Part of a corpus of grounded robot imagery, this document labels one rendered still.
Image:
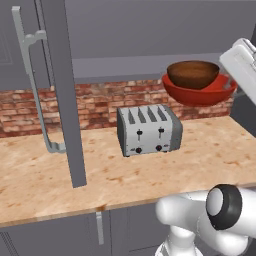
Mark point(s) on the red bowl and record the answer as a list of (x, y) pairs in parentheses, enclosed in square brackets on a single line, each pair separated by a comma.
[(200, 95)]

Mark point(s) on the brown bowl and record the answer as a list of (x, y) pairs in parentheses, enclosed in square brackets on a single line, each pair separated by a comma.
[(192, 75)]

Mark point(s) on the grey open cabinet door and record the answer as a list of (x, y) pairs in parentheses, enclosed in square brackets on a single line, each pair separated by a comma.
[(65, 100)]

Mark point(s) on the grey closed wall cabinet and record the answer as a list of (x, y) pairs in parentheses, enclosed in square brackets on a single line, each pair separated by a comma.
[(13, 43)]

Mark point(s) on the grey open wall cabinet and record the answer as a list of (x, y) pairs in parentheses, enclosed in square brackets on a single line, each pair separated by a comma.
[(150, 30)]

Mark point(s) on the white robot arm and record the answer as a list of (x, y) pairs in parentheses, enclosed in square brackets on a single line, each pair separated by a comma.
[(186, 213)]

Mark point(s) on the silver four-slot toaster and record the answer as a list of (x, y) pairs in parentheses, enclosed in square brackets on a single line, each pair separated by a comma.
[(146, 133)]

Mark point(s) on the grey base cabinet door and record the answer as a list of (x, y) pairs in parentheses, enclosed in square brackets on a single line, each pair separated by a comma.
[(133, 230), (50, 236)]

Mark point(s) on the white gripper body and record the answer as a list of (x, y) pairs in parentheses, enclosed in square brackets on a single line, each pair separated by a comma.
[(240, 66)]

